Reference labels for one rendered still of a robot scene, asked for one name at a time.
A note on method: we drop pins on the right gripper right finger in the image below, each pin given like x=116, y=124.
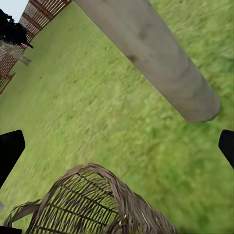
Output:
x=226, y=145

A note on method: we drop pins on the wicker basket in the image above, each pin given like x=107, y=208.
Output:
x=134, y=215

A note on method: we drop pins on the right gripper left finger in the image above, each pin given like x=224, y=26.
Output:
x=12, y=145

